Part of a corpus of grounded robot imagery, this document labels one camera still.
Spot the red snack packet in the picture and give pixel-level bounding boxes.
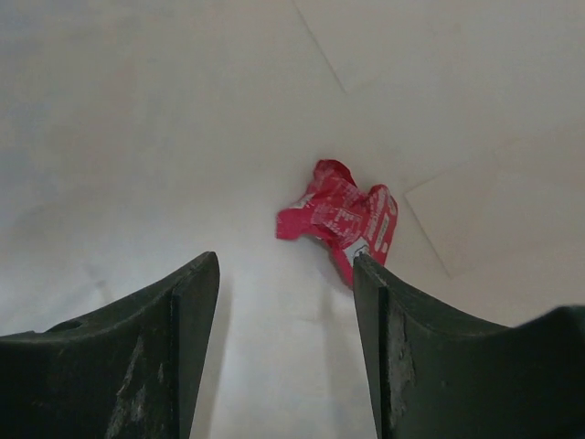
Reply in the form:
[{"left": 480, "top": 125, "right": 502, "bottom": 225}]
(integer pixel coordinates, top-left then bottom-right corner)
[{"left": 275, "top": 159, "right": 399, "bottom": 286}]

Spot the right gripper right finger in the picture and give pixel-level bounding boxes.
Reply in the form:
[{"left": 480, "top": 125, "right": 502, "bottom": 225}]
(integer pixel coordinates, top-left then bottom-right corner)
[{"left": 353, "top": 254, "right": 584, "bottom": 439}]

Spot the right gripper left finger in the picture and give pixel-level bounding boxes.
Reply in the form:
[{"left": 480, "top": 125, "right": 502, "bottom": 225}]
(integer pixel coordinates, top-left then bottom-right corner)
[{"left": 1, "top": 252, "right": 219, "bottom": 438}]

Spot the blue checkered paper bag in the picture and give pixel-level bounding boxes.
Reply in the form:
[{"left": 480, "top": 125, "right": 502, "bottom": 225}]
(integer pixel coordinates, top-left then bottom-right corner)
[{"left": 1, "top": 1, "right": 584, "bottom": 438}]

